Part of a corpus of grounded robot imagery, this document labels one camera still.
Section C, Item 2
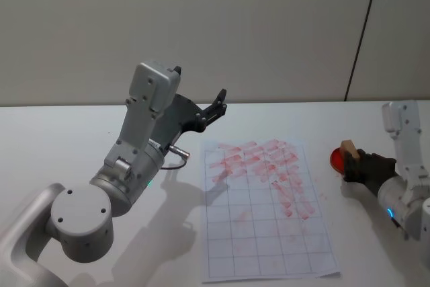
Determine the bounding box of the gridded paper with red stamps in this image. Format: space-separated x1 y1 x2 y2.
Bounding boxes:
200 136 341 284

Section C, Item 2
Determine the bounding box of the thin dark cable silver plug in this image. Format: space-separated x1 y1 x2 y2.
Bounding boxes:
159 145 192 170

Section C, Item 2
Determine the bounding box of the wooden stamp block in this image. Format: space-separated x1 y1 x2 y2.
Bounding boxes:
339 139 361 167

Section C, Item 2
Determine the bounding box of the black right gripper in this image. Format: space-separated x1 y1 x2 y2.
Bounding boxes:
342 149 400 198

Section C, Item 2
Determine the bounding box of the round red ink pad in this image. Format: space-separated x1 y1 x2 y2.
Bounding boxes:
329 147 347 176

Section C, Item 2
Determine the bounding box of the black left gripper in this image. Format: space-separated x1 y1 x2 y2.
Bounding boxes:
150 88 228 153

